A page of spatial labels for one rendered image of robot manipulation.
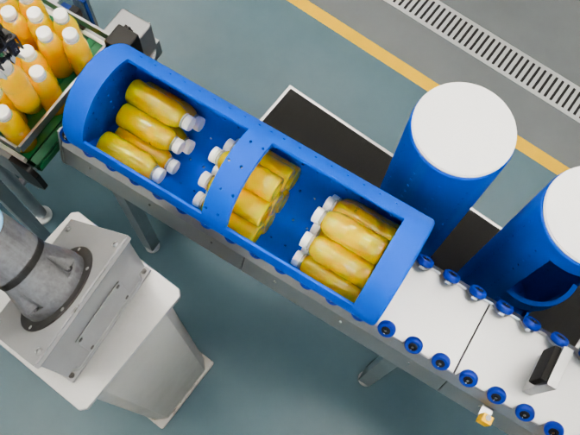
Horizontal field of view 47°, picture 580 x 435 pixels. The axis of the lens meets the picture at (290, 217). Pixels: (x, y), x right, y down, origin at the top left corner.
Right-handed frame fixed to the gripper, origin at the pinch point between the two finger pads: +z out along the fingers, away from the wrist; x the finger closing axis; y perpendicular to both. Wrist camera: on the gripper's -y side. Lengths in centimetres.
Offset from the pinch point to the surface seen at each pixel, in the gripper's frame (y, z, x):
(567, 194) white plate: 131, 16, 52
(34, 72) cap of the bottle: -0.1, 11.1, 6.3
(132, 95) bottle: 26.6, 7.3, 12.7
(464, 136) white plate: 102, 16, 52
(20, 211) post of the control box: -7, 65, -20
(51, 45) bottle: -3.8, 14.3, 16.0
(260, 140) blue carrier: 63, -3, 15
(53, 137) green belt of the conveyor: 5.2, 29.6, -1.4
